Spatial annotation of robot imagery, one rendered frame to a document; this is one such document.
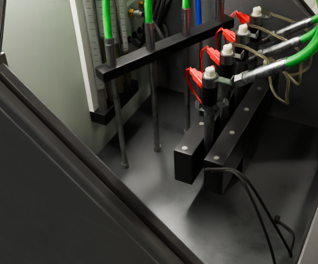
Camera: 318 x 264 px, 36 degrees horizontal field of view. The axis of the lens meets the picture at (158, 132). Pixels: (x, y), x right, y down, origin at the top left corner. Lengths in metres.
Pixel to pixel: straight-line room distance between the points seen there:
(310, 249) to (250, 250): 0.16
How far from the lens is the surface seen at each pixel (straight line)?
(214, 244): 0.96
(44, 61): 0.90
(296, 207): 1.04
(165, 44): 0.99
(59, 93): 0.96
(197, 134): 0.95
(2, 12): 0.54
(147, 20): 0.94
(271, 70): 0.78
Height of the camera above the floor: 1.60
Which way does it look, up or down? 40 degrees down
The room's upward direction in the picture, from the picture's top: 4 degrees counter-clockwise
